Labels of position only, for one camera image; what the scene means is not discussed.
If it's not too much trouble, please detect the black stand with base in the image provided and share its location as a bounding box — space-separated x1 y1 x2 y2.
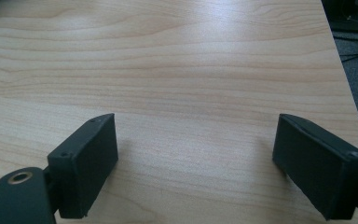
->
321 0 358 35

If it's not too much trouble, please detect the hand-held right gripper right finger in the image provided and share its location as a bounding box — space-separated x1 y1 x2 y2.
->
272 113 358 221

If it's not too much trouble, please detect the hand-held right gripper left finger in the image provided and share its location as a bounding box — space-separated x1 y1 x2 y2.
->
47 113 119 219

